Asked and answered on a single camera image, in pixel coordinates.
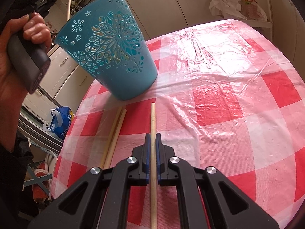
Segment wooden chopstick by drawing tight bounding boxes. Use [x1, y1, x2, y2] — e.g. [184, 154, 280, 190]
[109, 109, 127, 167]
[100, 107, 123, 169]
[150, 103, 158, 229]

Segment teal perforated plastic bucket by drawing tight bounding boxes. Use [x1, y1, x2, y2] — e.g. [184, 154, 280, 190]
[55, 0, 158, 100]

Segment person's left hand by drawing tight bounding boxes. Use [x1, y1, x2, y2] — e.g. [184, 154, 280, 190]
[0, 12, 52, 152]

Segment blue plastic bag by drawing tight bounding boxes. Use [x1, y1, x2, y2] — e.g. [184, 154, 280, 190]
[43, 106, 74, 140]

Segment red white checkered tablecloth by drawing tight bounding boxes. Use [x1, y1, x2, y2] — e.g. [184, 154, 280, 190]
[51, 20, 304, 228]

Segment white plastic bags on cart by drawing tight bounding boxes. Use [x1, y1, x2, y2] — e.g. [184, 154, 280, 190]
[222, 0, 268, 21]

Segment white rolling cart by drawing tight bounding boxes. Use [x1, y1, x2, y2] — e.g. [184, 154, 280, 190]
[209, 0, 273, 41]

